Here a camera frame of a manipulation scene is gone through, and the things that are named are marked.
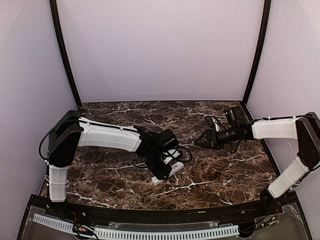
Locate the right black frame post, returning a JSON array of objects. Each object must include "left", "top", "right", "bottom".
[{"left": 242, "top": 0, "right": 272, "bottom": 105}]

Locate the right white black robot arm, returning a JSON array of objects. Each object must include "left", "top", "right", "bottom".
[{"left": 194, "top": 106, "right": 320, "bottom": 215}]

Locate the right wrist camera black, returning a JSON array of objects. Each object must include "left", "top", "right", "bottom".
[{"left": 204, "top": 115, "right": 224, "bottom": 132}]

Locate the left black frame post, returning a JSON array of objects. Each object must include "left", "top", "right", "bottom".
[{"left": 49, "top": 0, "right": 82, "bottom": 108}]

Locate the left black camera cable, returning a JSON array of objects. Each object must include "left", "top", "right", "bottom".
[{"left": 131, "top": 146, "right": 193, "bottom": 170}]

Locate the white slotted cable duct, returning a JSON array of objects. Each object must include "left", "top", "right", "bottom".
[{"left": 32, "top": 213, "right": 240, "bottom": 240}]

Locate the black front rail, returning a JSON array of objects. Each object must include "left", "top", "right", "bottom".
[{"left": 27, "top": 194, "right": 285, "bottom": 226}]

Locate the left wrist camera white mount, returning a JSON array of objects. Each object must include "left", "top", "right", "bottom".
[{"left": 162, "top": 148, "right": 181, "bottom": 164}]

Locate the black frame post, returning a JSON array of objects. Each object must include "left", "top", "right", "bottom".
[
  {"left": 242, "top": 0, "right": 272, "bottom": 105},
  {"left": 49, "top": 0, "right": 82, "bottom": 108}
]

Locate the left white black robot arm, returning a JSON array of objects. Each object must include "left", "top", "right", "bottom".
[{"left": 42, "top": 110, "right": 184, "bottom": 203}]

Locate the white remote control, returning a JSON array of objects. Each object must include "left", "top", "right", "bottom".
[{"left": 151, "top": 162, "right": 185, "bottom": 186}]

